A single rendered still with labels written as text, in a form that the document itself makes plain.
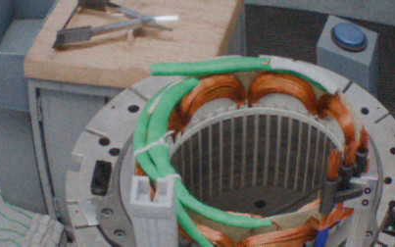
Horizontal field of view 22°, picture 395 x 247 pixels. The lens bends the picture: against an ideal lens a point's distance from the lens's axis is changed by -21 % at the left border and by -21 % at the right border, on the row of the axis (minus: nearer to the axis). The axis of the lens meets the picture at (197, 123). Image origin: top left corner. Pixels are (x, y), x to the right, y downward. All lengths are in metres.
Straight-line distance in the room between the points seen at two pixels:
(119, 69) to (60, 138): 0.14
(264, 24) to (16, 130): 1.68
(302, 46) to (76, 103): 1.70
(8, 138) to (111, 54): 0.22
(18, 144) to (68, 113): 0.13
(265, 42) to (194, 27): 1.68
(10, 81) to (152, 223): 0.40
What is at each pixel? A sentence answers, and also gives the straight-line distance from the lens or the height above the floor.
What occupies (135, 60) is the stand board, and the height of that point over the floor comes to 1.07.
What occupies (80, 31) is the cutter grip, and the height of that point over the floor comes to 1.09.
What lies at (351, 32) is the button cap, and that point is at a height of 1.04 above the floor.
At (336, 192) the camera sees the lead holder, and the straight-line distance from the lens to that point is 0.76.
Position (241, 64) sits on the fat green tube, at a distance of 0.94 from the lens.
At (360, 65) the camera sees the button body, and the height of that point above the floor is 1.03.
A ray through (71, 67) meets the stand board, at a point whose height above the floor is 1.06.
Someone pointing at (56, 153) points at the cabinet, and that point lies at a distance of 1.20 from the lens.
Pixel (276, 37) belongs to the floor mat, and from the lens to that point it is 2.82.
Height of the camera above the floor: 1.75
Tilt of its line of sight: 42 degrees down
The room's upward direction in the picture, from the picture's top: 1 degrees counter-clockwise
